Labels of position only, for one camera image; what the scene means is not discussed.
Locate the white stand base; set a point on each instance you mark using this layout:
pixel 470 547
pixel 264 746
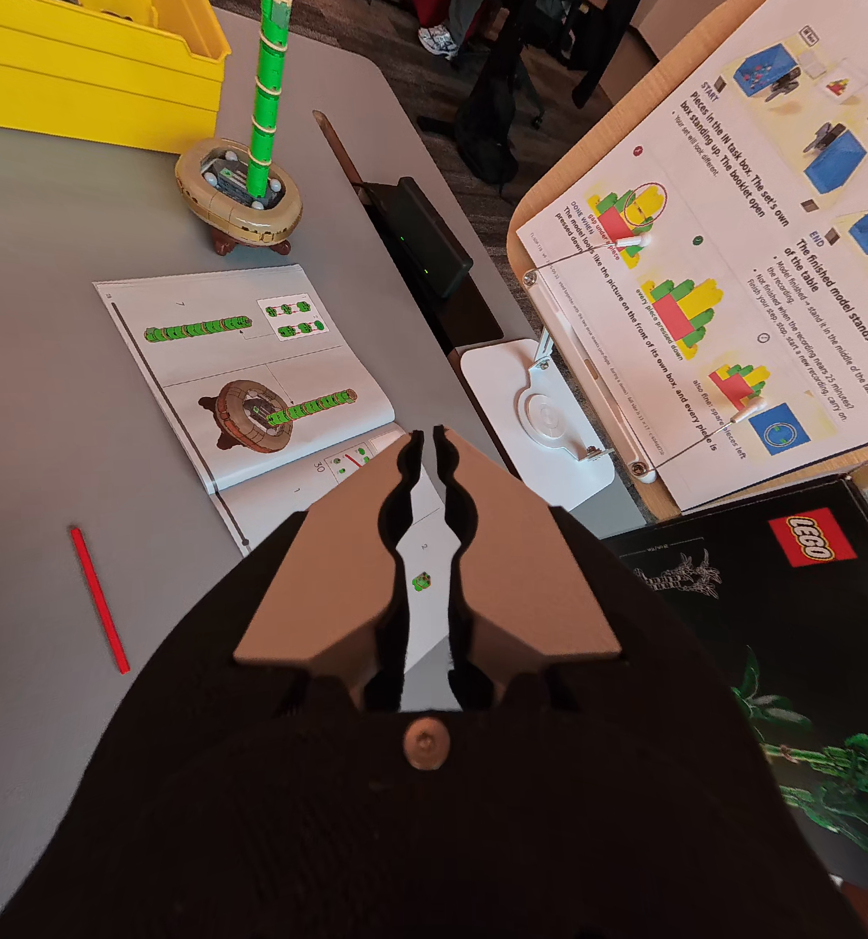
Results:
pixel 492 389

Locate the yellow plastic bin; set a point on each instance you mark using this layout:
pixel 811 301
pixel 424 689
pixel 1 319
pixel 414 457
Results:
pixel 74 88

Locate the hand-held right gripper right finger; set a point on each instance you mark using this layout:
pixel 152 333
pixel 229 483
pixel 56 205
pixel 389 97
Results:
pixel 536 587

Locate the printed instruction sheet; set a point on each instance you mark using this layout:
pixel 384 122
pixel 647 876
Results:
pixel 771 293

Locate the green brick bamboo stalk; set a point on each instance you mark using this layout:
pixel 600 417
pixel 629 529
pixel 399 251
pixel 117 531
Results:
pixel 265 110

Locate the black power box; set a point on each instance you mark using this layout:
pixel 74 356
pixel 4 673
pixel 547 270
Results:
pixel 426 235

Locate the red plastic rod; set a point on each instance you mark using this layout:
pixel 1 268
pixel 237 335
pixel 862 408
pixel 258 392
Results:
pixel 100 598

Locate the grey desk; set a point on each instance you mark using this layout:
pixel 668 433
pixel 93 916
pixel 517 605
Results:
pixel 37 367

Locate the black bag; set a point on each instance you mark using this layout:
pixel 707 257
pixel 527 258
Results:
pixel 489 132

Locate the white page holder bar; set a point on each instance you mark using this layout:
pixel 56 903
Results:
pixel 588 374

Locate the building instruction booklet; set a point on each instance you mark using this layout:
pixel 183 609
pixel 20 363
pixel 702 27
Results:
pixel 206 367

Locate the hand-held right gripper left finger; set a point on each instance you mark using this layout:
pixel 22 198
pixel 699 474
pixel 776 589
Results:
pixel 316 587

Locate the black product box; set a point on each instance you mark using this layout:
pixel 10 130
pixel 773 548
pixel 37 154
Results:
pixel 734 623

